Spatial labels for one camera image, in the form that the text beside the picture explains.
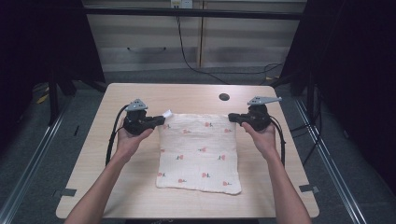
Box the person's right hand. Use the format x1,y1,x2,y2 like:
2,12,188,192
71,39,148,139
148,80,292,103
240,120,280,162

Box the white wall outlet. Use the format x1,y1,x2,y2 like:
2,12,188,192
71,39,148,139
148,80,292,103
169,0,194,9

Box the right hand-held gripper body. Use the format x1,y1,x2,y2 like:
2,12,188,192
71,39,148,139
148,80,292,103
238,95,283,133

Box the white printed cloth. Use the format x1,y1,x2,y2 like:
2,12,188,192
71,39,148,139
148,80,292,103
155,108,243,196

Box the dark curtain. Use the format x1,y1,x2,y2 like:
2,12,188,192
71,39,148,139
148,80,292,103
279,0,396,195
0,0,106,154

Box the black cables beside table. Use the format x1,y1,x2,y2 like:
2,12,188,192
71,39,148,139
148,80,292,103
289,88,324,166

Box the grey tape strip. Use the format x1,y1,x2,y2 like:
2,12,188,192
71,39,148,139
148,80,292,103
298,184,321,194
52,188,78,198

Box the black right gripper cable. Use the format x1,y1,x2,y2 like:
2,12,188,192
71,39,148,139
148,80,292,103
268,115,287,168

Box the long black floor cable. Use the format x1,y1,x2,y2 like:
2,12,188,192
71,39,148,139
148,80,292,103
175,15,285,86

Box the black stand post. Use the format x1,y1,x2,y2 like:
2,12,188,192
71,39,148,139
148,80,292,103
47,70,61,127

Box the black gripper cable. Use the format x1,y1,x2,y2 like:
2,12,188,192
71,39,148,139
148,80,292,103
105,104,131,167
268,115,287,168

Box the person's left hand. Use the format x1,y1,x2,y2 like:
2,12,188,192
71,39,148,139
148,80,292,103
115,125,155,163

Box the yellow floor object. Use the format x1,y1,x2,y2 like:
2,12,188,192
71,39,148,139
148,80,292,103
35,87,50,105

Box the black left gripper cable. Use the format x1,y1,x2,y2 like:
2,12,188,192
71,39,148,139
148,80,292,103
105,104,131,167

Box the metal floor rail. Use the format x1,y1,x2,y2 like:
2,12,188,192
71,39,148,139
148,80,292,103
0,91,75,224
293,98,369,224

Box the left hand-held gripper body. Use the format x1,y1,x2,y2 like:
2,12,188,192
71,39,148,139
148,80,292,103
122,98,157,136

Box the black horizontal frame bar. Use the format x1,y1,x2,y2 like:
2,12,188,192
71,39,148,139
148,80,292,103
83,7,308,21

